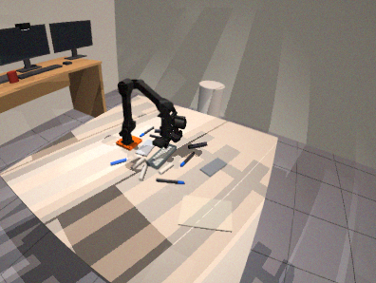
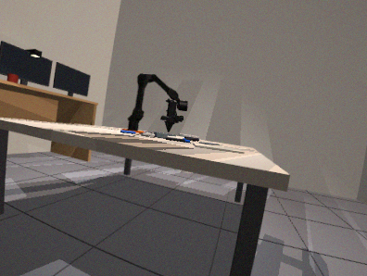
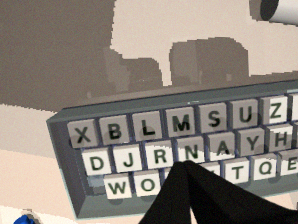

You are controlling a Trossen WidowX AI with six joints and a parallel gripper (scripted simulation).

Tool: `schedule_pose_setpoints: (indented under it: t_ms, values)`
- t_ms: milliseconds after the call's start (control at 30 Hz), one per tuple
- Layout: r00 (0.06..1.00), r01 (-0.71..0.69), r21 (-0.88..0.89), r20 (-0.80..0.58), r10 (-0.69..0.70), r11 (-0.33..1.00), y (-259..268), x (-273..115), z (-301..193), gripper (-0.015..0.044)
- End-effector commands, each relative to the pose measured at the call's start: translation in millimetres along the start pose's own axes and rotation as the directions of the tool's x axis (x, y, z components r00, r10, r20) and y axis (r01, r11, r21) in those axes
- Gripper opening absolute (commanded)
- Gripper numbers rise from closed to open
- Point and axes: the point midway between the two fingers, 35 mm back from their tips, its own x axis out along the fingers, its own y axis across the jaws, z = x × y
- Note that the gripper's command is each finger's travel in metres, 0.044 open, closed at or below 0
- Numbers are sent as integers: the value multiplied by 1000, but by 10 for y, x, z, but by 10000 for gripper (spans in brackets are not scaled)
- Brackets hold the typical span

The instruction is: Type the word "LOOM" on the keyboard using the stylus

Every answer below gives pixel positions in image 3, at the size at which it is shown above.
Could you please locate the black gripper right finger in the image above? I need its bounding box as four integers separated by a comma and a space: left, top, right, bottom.
183, 160, 298, 224

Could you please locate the grey keyboard with white letter keys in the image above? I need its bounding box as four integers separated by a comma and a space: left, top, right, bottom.
45, 79, 298, 222

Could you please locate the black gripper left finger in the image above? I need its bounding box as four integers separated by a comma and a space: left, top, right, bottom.
138, 161, 192, 224

